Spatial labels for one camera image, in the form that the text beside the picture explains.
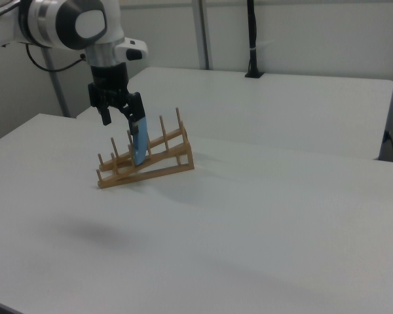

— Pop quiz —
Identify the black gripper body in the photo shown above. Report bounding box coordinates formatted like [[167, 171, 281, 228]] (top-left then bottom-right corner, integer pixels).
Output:
[[87, 63, 136, 109]]

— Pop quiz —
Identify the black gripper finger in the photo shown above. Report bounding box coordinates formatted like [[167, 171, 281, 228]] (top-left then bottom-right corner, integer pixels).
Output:
[[122, 92, 146, 135], [96, 103, 113, 126]]

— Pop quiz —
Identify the blue round plate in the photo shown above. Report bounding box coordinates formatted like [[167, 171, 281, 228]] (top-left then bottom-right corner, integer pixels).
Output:
[[132, 118, 149, 167]]

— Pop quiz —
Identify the wooden plate rack with pegs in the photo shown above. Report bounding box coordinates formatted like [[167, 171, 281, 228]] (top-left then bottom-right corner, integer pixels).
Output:
[[96, 107, 195, 190]]

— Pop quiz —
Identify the black clamp on table corner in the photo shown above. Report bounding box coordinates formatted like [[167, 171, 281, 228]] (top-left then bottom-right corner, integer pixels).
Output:
[[244, 0, 266, 79]]

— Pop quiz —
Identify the grey metal frame post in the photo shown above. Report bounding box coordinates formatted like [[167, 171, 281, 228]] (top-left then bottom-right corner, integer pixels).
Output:
[[43, 48, 71, 118], [191, 0, 214, 71]]

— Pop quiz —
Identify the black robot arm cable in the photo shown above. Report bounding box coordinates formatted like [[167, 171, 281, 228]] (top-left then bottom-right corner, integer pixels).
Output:
[[25, 44, 86, 72]]

